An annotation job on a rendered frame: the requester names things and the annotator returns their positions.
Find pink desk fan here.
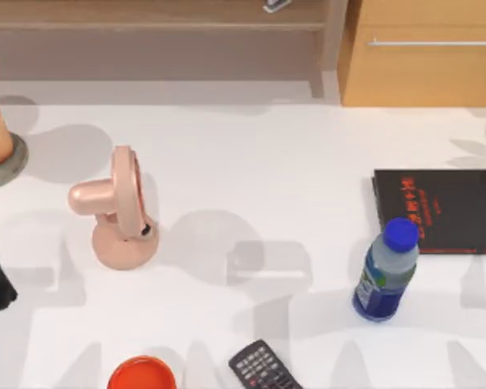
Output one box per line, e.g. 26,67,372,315
67,145,160,271

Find blue water bottle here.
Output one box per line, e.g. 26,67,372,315
351,216,420,324

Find black calculator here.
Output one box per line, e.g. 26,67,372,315
228,339,305,389

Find open wooden shelf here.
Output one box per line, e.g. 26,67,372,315
0,0,349,99

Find black book with red print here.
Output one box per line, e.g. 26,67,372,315
371,169,486,255

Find orange round bowl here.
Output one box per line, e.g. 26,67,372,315
106,355,177,389

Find wooden cupboard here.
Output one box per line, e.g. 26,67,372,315
336,0,486,108

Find grey round coaster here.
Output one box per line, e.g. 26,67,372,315
0,133,29,190

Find long metal handle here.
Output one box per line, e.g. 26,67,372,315
367,37,486,48

